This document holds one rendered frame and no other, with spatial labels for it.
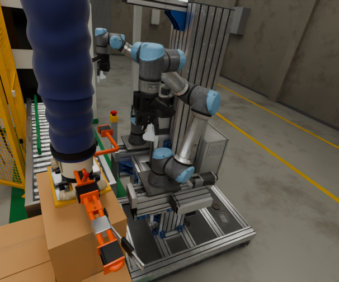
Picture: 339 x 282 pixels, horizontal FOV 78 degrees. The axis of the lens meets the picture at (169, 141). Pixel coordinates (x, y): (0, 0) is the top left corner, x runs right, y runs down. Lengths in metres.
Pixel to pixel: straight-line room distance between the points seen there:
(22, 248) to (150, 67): 1.47
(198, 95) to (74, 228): 0.94
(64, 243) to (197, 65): 1.17
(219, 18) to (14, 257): 1.86
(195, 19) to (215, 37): 0.16
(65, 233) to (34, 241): 0.55
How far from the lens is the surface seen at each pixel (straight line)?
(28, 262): 1.73
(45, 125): 3.20
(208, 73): 1.34
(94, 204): 1.02
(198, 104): 1.08
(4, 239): 1.89
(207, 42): 1.27
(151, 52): 0.69
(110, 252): 0.87
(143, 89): 0.72
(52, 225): 1.33
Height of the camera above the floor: 1.95
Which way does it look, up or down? 31 degrees down
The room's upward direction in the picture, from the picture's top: 9 degrees clockwise
